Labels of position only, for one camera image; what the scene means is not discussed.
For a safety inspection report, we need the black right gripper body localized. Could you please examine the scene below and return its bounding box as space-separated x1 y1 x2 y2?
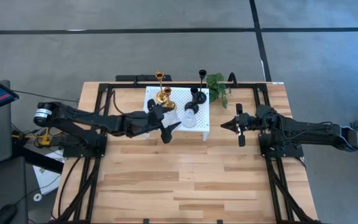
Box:
242 107 278 133

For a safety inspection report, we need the green artificial plant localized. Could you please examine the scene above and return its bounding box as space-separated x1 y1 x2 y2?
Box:
205 72 233 109

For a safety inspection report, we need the clear glass candle holder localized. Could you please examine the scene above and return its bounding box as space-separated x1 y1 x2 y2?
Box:
165 108 180 126
183 108 198 129

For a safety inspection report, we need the short gold candlestick holder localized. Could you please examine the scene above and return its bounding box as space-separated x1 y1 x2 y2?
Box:
162 86 177 111

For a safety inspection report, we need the black computer mouse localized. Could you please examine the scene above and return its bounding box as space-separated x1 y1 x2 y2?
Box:
0 203 18 224

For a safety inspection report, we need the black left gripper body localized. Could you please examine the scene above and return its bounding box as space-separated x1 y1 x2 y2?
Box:
113 111 164 138

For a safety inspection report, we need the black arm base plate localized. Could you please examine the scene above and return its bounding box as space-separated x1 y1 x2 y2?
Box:
61 133 108 159
259 132 305 159

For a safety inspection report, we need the yellow clamp tool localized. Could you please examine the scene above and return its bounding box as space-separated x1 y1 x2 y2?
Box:
11 127 63 147

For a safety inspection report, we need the white dotted mat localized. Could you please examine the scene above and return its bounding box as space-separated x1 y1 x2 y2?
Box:
142 85 211 142

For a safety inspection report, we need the black hook clamp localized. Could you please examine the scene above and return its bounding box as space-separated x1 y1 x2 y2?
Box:
227 72 238 88

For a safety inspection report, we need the short black candlestick holder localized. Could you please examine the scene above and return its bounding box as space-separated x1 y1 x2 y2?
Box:
184 86 200 114

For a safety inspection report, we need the black stand beam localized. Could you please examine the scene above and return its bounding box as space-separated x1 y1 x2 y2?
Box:
11 144 65 174

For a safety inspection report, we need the white paper sheet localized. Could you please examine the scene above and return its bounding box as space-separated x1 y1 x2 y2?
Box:
32 149 65 195

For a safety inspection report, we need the black aluminium table frame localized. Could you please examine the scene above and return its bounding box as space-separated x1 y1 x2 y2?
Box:
50 81 323 224

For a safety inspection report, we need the tall black candlestick holder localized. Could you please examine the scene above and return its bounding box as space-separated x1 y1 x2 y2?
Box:
193 69 208 105

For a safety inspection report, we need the tall gold candlestick holder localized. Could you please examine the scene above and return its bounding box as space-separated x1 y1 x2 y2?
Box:
155 70 169 103

